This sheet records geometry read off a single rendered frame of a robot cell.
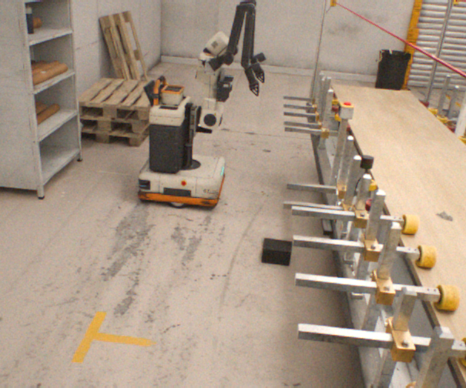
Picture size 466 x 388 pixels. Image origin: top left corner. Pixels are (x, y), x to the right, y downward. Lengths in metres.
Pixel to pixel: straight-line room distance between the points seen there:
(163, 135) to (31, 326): 1.75
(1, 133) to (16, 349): 1.95
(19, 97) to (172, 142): 1.19
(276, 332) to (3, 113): 2.63
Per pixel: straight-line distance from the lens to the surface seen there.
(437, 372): 1.23
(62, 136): 4.98
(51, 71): 4.36
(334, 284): 1.60
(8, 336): 2.89
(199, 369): 2.59
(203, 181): 3.89
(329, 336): 1.40
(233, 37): 3.61
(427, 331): 1.85
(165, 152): 3.87
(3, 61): 3.99
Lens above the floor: 1.85
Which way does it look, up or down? 26 degrees down
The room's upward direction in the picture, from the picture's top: 5 degrees clockwise
